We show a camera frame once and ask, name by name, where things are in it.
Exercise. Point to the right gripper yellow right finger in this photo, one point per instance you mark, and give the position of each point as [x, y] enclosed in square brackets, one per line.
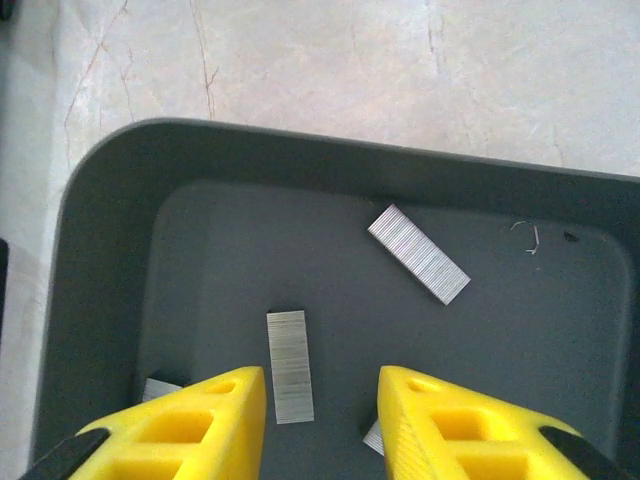
[475, 435]

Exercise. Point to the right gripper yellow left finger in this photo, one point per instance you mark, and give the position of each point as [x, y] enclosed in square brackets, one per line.
[170, 435]

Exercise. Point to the silver staple strip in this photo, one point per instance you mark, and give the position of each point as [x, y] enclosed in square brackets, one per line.
[374, 440]
[290, 370]
[420, 255]
[160, 390]

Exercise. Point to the grey plastic tray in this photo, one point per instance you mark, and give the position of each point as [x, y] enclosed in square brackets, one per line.
[500, 350]

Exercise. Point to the loose bent staple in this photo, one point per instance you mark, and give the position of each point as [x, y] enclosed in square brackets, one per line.
[537, 239]

